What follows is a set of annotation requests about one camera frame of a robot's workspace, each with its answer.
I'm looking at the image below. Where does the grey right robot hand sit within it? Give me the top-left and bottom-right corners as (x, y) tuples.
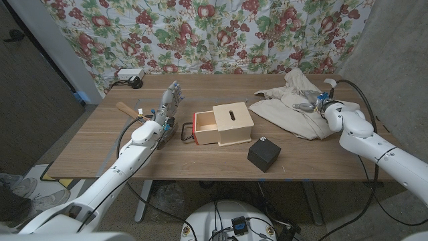
(292, 89), (332, 116)

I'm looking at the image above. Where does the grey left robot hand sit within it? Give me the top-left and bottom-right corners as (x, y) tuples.
(153, 80), (184, 127)

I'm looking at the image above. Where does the beige jacket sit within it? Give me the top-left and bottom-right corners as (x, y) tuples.
(249, 68), (361, 141)

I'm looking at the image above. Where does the wooden drawer red front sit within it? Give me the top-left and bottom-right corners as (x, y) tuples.
(181, 110), (220, 146)

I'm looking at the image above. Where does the wooden box housing with slot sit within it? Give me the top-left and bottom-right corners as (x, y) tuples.
(212, 101), (255, 147)

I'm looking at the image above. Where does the black box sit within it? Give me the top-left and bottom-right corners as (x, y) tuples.
(247, 135), (282, 173)

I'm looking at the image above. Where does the black plug adapter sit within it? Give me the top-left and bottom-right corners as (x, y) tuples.
(110, 75), (144, 90)

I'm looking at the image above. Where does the white power strip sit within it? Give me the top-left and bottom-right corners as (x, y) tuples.
(116, 68), (146, 81)

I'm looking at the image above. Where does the floral fruit print backdrop cloth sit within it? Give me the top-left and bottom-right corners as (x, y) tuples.
(41, 0), (375, 96)

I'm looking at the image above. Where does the clear plastic bag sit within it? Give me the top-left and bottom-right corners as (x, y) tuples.
(148, 182), (187, 222)

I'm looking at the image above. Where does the white table leg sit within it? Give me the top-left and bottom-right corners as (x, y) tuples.
(134, 179), (153, 223)

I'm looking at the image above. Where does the grey table leg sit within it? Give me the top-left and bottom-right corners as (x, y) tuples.
(302, 180), (324, 226)

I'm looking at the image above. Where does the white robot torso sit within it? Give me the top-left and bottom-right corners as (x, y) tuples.
(180, 199), (278, 241)

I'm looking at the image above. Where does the black module with blue label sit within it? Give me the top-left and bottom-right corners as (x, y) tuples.
(231, 216), (249, 235)

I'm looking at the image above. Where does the grey sneaker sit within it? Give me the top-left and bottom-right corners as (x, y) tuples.
(29, 189), (71, 214)
(0, 173), (38, 199)

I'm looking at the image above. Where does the dark trouser leg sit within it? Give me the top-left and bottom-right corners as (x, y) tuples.
(0, 183), (31, 224)

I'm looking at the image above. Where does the hammer with wooden handle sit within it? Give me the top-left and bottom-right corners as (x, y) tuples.
(116, 101), (179, 151)

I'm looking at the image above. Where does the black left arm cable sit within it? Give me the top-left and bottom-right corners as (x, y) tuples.
(76, 113), (160, 234)

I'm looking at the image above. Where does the black door handle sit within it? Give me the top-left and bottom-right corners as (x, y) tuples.
(3, 29), (26, 43)

